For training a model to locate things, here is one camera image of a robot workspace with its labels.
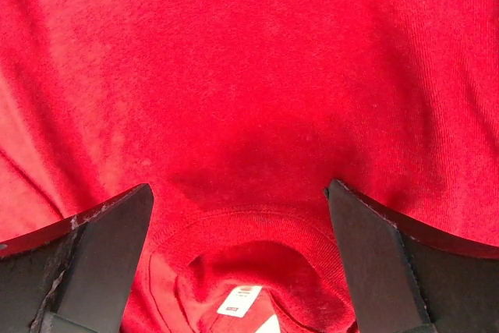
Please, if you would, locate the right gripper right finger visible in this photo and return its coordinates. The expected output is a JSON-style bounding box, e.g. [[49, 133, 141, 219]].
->
[[325, 180, 498, 333]]

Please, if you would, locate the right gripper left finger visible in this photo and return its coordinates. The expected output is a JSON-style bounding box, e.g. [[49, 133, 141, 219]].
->
[[1, 183, 154, 332]]

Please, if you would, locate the red t shirt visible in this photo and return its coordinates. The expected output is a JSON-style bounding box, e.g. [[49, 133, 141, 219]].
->
[[1, 0, 498, 332]]

